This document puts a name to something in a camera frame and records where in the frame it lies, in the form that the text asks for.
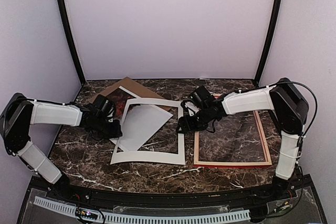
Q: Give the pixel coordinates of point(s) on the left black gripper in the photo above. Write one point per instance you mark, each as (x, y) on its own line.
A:
(116, 133)

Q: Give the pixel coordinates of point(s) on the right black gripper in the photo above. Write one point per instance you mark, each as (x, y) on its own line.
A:
(186, 124)

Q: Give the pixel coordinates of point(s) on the white photo mat board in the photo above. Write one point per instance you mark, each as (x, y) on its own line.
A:
(120, 156)

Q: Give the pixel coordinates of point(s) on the red wooden picture frame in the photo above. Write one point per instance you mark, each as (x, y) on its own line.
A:
(197, 163)

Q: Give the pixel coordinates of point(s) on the autumn forest photo print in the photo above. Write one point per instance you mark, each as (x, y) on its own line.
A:
(141, 122)

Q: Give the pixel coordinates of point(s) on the clear plastic sheet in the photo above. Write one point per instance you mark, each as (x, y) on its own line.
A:
(237, 140)

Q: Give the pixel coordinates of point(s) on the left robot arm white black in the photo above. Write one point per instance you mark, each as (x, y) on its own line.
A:
(22, 112)

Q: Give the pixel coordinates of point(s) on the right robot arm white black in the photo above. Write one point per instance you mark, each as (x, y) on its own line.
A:
(283, 98)

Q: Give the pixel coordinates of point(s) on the brown cardboard backing board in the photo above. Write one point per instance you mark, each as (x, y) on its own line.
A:
(130, 85)

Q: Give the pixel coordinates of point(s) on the small circuit board with led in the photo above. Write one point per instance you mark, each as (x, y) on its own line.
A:
(82, 213)

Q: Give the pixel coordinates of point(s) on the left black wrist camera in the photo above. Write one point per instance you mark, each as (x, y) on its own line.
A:
(103, 106)

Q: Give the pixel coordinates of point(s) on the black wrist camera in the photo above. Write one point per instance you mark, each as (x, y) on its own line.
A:
(202, 98)
(103, 106)

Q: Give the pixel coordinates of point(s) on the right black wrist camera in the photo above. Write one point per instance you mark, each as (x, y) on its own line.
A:
(202, 98)

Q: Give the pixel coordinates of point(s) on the black front mounting rail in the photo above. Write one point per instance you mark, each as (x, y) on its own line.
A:
(86, 197)

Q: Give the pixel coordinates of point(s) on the white slotted cable duct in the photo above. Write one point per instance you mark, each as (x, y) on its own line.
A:
(68, 210)

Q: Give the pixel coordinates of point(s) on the black left corner post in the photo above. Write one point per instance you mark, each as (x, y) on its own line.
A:
(70, 41)

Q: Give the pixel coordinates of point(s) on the black corner post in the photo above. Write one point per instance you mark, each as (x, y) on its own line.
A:
(70, 41)
(268, 41)

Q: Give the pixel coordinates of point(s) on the black right corner post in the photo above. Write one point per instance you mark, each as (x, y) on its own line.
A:
(268, 41)

